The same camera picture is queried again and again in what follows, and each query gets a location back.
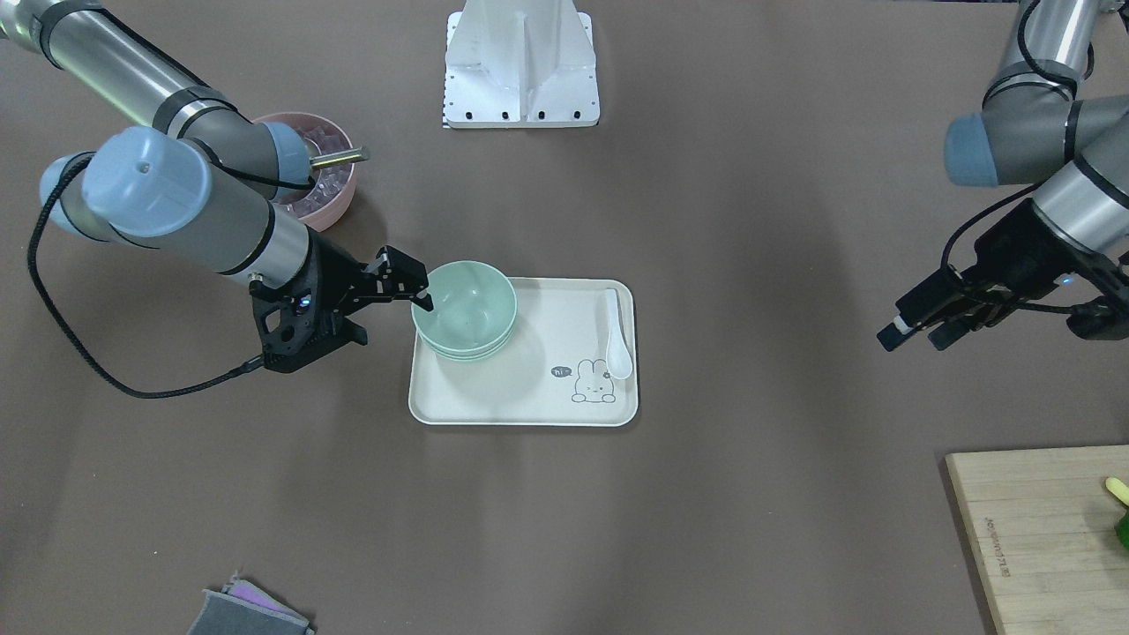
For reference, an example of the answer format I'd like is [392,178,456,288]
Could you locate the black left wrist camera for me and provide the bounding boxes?
[1067,262,1128,341]

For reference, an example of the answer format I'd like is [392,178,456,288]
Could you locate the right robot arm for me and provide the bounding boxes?
[3,1,434,323]

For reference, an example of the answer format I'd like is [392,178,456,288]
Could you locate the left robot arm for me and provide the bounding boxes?
[878,1,1128,351]

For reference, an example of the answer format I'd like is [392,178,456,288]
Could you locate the pink bowl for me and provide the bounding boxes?
[253,112,356,232]

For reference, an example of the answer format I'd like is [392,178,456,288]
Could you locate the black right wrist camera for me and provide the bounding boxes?
[250,279,368,374]

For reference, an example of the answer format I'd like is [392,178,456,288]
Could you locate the green bowl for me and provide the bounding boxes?
[411,260,519,343]
[423,340,508,362]
[415,328,516,351]

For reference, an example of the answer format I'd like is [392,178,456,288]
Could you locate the green bowl on tray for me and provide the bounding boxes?
[423,340,508,362]

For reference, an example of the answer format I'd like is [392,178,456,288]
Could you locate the black braided cable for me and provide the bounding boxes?
[940,0,1096,318]

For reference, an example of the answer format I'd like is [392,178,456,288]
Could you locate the metal ice scoop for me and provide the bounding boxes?
[310,147,370,169]

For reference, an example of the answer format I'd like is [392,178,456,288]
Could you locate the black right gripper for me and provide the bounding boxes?
[295,232,434,315]

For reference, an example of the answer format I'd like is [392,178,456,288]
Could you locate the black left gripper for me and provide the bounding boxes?
[878,201,1080,351]

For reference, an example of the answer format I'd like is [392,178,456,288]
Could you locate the yellow plastic knife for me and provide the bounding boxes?
[1103,475,1129,507]

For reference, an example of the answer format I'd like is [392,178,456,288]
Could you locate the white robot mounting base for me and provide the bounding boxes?
[441,1,601,130]

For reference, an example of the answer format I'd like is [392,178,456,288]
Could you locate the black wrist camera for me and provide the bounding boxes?
[1067,262,1128,341]
[250,279,368,374]

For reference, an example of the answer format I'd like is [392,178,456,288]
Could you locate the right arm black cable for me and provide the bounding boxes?
[27,153,265,400]

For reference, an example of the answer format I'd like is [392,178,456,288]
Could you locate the bamboo cutting board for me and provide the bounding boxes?
[945,445,1128,634]

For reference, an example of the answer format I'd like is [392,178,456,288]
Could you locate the cream bunny serving tray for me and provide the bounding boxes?
[406,277,639,429]

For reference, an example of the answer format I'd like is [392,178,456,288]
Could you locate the clear ice cubes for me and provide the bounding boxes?
[278,125,352,220]

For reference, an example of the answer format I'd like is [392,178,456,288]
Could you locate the grey folded cloth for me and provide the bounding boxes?
[187,573,315,634]

